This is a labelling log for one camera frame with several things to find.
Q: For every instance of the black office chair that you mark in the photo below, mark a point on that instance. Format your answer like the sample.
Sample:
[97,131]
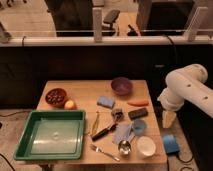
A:
[108,21]

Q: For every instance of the green plastic tray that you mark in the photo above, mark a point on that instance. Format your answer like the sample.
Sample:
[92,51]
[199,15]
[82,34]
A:
[52,135]

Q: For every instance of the yellow green tongs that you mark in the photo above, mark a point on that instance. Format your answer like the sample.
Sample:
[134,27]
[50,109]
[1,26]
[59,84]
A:
[95,124]

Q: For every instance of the orange carrot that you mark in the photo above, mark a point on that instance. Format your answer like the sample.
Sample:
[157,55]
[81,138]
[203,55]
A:
[138,103]

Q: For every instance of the silver fork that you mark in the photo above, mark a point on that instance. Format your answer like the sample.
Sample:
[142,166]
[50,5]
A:
[97,149]

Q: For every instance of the white railing bar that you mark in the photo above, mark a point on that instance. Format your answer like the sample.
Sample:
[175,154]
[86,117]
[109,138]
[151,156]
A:
[106,41]

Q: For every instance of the blue cloth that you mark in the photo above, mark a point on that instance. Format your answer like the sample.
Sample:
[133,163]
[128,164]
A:
[123,132]

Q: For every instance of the wooden table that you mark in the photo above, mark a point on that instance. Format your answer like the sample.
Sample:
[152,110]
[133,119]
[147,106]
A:
[85,94]

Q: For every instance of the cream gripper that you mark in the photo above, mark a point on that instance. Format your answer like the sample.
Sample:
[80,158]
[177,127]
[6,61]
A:
[168,117]

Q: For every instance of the brown bowl with nuts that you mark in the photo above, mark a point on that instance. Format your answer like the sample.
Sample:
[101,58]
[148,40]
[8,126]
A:
[56,97]

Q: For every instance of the purple bowl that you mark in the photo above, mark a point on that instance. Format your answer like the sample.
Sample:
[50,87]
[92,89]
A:
[121,86]

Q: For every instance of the black rectangular block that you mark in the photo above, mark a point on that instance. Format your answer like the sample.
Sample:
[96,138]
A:
[137,113]

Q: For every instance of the black handled brush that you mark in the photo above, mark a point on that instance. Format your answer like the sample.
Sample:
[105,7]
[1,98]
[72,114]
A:
[117,115]

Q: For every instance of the yellow round fruit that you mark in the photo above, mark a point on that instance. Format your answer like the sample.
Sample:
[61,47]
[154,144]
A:
[70,105]

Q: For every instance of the blue plastic cup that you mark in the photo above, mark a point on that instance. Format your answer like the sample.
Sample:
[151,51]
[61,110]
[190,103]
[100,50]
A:
[139,126]

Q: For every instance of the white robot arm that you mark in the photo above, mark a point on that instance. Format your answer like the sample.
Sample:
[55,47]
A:
[185,84]

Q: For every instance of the silver measuring spoon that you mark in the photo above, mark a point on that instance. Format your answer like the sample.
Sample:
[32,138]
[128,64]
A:
[124,145]

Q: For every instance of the blue sponge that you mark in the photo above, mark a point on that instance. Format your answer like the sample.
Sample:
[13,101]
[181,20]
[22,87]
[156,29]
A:
[105,102]

